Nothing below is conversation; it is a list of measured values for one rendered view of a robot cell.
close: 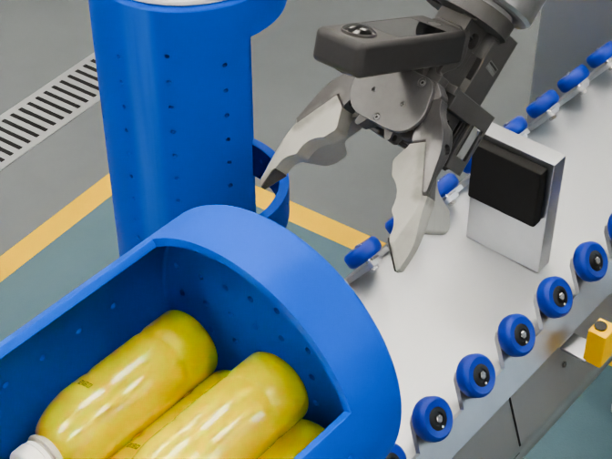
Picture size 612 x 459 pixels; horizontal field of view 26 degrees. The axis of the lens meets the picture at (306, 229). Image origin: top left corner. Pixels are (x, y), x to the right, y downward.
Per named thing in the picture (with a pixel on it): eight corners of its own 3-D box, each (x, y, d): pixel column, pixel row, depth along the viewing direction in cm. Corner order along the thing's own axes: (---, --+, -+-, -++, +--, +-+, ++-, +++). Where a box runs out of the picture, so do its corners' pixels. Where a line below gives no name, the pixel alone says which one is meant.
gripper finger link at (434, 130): (453, 198, 93) (452, 84, 96) (443, 190, 92) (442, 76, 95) (395, 209, 95) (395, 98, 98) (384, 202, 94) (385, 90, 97)
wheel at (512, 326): (526, 304, 138) (512, 306, 140) (503, 328, 136) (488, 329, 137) (545, 341, 139) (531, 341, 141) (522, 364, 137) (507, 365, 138)
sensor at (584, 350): (612, 355, 145) (618, 323, 142) (598, 371, 143) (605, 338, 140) (552, 323, 149) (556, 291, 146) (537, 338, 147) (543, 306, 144)
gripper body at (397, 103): (458, 186, 100) (540, 48, 100) (402, 147, 94) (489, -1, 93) (387, 147, 105) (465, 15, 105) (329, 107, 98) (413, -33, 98)
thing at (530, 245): (549, 262, 152) (566, 155, 142) (530, 280, 150) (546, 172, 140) (476, 226, 157) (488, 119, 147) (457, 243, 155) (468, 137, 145)
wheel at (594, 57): (626, 45, 178) (617, 33, 178) (608, 59, 176) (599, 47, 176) (604, 60, 182) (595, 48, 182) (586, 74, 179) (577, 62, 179)
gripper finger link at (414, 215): (465, 282, 96) (464, 164, 99) (425, 260, 91) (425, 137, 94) (427, 289, 97) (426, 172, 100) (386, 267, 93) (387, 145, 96)
